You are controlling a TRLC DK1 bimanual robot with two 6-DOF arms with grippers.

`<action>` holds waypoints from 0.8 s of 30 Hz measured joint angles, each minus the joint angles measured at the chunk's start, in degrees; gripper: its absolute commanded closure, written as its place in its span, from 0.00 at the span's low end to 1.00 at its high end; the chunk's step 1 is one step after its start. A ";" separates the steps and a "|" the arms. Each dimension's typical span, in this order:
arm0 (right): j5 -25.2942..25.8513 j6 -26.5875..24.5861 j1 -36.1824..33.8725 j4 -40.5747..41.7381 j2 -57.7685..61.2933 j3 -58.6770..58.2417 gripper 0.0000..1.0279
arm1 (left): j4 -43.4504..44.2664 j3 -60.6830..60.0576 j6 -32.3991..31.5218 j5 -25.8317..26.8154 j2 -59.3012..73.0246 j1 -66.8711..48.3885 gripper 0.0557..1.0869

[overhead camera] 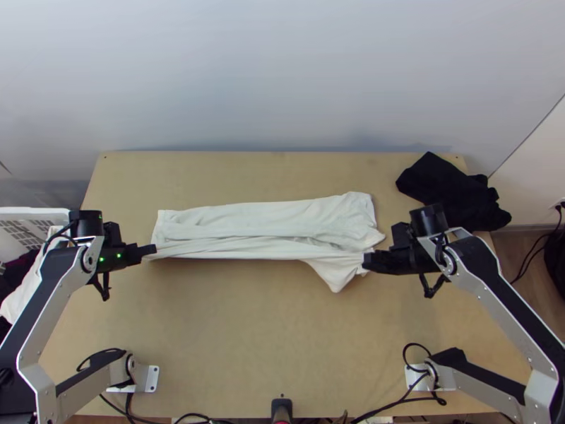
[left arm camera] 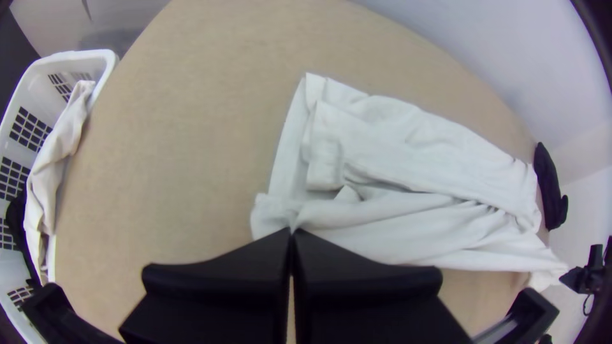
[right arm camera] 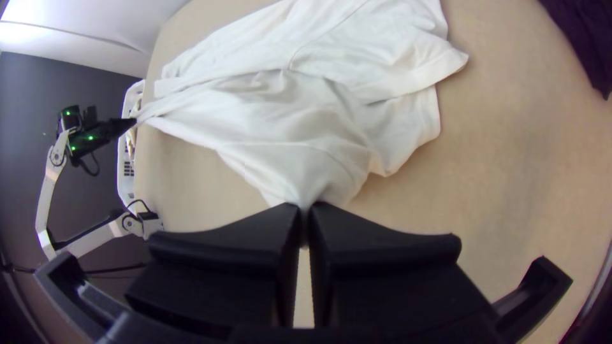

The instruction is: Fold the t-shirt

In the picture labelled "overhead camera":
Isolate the white laundry basket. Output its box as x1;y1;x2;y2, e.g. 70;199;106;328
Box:
0;206;73;266

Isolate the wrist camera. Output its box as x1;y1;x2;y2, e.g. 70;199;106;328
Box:
103;222;126;247
389;222;416;249

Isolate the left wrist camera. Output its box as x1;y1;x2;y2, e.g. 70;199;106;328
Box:
103;222;126;247

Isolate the black cable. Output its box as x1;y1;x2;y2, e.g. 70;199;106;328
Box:
76;348;130;373
509;229;553;285
352;388;448;424
401;343;434;391
99;391;136;424

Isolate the dark garment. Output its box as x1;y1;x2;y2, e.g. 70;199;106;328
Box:
395;151;513;232

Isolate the white t-shirt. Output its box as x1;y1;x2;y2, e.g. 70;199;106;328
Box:
150;190;388;295

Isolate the heap of clothes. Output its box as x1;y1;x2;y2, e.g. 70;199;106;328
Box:
0;225;67;328

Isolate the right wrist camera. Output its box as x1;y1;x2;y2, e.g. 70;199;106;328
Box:
389;222;416;249

